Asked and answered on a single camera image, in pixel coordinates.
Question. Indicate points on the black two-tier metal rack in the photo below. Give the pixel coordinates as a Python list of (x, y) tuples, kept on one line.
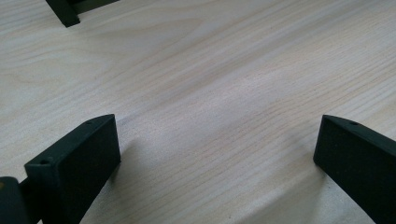
[(67, 11)]

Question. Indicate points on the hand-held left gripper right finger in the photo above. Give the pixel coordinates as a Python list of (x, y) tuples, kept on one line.
[(358, 165)]

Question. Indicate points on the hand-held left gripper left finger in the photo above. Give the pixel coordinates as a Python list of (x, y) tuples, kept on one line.
[(74, 168)]

